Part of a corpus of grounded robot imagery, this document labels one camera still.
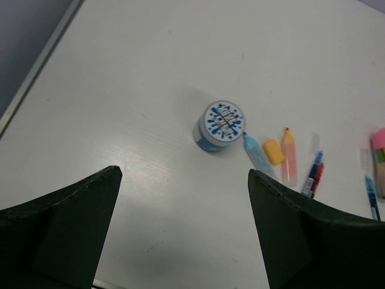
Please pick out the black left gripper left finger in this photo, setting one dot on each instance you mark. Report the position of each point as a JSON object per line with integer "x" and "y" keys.
{"x": 56, "y": 240}

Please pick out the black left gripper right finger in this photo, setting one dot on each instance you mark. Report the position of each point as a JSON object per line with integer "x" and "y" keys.
{"x": 307, "y": 244}

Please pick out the red pen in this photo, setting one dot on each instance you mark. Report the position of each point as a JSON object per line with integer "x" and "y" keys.
{"x": 317, "y": 179}

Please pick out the teal pen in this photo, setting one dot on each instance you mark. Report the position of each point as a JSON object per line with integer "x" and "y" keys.
{"x": 372, "y": 198}

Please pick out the blue ink jar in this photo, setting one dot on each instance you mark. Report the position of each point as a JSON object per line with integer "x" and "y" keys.
{"x": 220, "y": 125}

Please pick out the clear pen cap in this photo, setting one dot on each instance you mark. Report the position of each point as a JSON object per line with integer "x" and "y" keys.
{"x": 364, "y": 159}
{"x": 314, "y": 143}

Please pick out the blue pen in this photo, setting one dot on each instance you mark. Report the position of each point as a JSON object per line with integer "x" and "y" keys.
{"x": 311, "y": 176}

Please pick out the orange highlighter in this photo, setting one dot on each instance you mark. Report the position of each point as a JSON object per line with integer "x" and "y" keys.
{"x": 289, "y": 164}

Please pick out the yellow highlighter cap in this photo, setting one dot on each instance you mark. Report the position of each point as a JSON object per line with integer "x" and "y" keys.
{"x": 273, "y": 152}

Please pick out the clear pen cap by jar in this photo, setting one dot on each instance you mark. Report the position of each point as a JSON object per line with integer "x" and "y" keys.
{"x": 364, "y": 159}

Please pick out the blue highlighter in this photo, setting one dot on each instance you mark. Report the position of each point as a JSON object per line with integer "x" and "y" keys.
{"x": 257, "y": 156}

